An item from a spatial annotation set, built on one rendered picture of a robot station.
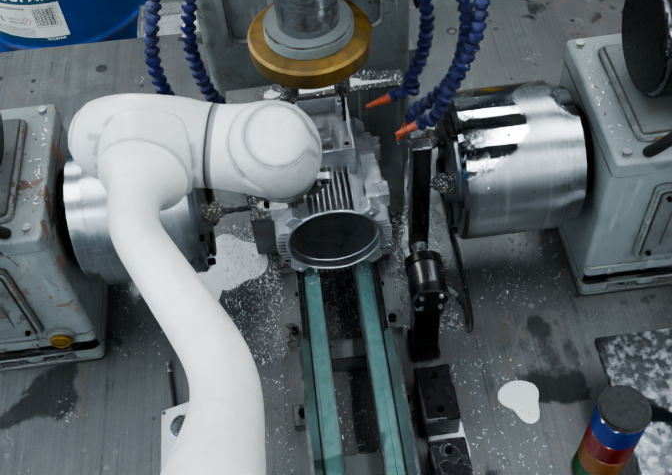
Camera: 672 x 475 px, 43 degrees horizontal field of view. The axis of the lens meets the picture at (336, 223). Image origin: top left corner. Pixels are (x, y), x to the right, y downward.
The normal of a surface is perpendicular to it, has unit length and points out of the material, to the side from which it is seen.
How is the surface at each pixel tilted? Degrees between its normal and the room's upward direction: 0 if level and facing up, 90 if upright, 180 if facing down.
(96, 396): 0
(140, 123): 4
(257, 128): 27
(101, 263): 81
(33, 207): 0
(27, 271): 89
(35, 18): 91
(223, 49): 90
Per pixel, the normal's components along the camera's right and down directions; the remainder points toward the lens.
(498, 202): 0.09, 0.58
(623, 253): 0.11, 0.78
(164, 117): 0.11, -0.59
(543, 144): 0.01, -0.10
